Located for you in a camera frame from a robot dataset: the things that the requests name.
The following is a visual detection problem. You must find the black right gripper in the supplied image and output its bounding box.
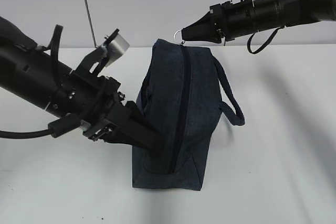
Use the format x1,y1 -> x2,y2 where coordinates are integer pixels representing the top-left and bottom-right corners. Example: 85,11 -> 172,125
181,1 -> 256,44

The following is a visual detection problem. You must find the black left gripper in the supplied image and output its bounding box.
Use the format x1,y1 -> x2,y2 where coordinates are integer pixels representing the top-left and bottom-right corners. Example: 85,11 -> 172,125
47,71 -> 165,157

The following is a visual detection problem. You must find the silver zipper pull ring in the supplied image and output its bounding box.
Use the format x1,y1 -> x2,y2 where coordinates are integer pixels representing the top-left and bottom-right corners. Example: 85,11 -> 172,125
173,29 -> 186,46

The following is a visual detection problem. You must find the dark blue zippered lunch bag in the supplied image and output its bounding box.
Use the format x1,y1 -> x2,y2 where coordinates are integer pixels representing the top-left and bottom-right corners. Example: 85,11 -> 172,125
132,39 -> 245,191

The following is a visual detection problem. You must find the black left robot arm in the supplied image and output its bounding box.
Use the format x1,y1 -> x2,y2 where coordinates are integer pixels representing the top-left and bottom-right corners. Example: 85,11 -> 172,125
1,18 -> 165,157

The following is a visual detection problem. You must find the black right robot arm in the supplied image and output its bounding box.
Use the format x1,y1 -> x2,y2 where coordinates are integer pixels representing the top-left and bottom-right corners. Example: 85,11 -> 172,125
181,0 -> 335,44

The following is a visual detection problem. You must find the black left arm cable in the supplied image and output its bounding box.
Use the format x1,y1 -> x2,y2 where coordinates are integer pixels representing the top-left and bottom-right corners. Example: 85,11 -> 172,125
0,24 -> 79,140

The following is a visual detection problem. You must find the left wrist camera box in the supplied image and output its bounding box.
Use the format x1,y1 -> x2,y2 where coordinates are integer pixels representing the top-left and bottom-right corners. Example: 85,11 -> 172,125
76,29 -> 130,76

